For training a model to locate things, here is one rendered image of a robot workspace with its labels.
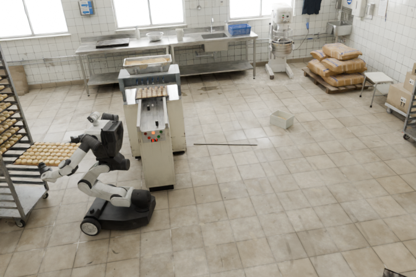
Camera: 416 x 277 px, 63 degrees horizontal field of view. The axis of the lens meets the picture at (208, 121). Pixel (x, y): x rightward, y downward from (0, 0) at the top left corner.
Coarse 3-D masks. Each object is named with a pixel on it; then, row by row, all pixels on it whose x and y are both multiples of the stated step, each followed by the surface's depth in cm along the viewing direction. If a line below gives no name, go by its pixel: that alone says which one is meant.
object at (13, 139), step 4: (12, 136) 347; (16, 136) 347; (20, 136) 348; (8, 140) 342; (12, 140) 341; (16, 140) 342; (4, 144) 336; (8, 144) 333; (12, 144) 337; (4, 148) 326; (0, 152) 321
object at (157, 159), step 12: (144, 108) 400; (156, 108) 399; (144, 120) 374; (168, 120) 386; (168, 132) 360; (144, 144) 362; (156, 144) 364; (168, 144) 367; (144, 156) 369; (156, 156) 371; (168, 156) 374; (144, 168) 376; (156, 168) 378; (168, 168) 381; (156, 180) 386; (168, 180) 388
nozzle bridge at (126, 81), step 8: (176, 64) 431; (120, 72) 414; (160, 72) 407; (168, 72) 406; (176, 72) 405; (120, 80) 398; (128, 80) 408; (144, 80) 411; (160, 80) 414; (168, 80) 415; (176, 80) 408; (120, 88) 402; (128, 88) 407
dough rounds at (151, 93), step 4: (140, 88) 434; (144, 88) 433; (152, 88) 433; (156, 88) 435; (160, 88) 431; (164, 88) 430; (136, 92) 429; (140, 92) 423; (144, 92) 422; (148, 92) 422; (152, 92) 423; (156, 92) 425; (160, 92) 420; (164, 92) 419; (136, 96) 417; (140, 96) 411; (144, 96) 411; (148, 96) 412; (152, 96) 414
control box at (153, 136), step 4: (160, 128) 356; (164, 128) 356; (144, 132) 352; (148, 132) 353; (156, 132) 354; (164, 132) 356; (144, 136) 354; (148, 136) 355; (152, 136) 356; (156, 136) 356; (160, 136) 357; (164, 136) 358; (144, 140) 357; (148, 140) 357; (156, 140) 358; (160, 140) 360
